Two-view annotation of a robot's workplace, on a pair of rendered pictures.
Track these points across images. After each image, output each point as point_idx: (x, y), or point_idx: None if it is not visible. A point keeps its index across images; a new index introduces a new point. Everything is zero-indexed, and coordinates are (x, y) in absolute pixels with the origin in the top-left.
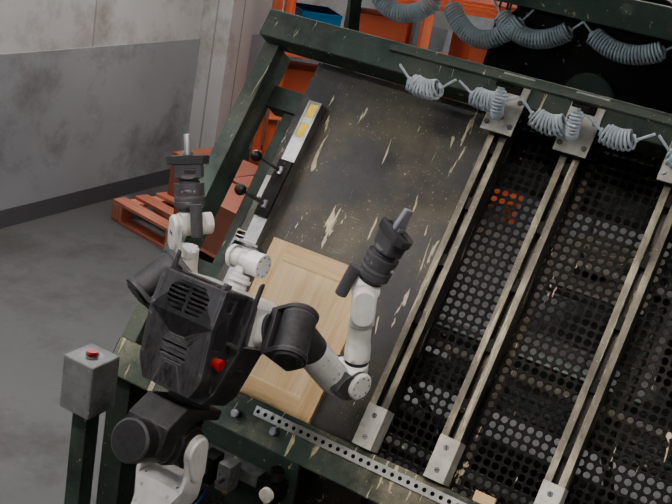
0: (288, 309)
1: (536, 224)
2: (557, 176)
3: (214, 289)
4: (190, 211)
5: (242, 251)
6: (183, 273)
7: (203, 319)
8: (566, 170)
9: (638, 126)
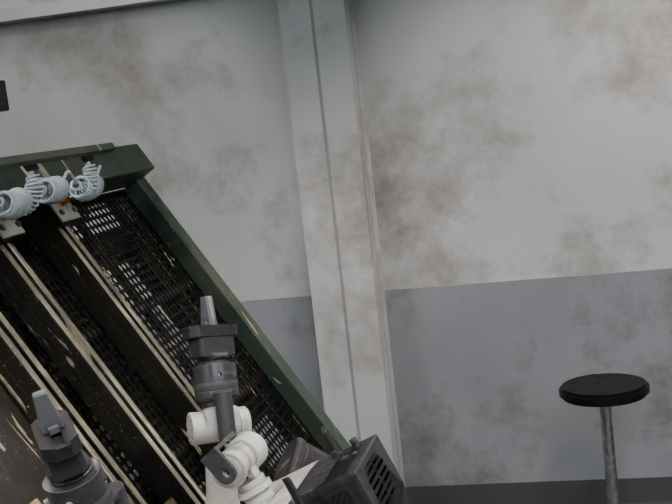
0: (307, 453)
1: (59, 320)
2: (19, 266)
3: (374, 443)
4: (123, 500)
5: (240, 449)
6: (356, 462)
7: (396, 482)
8: (13, 257)
9: (10, 183)
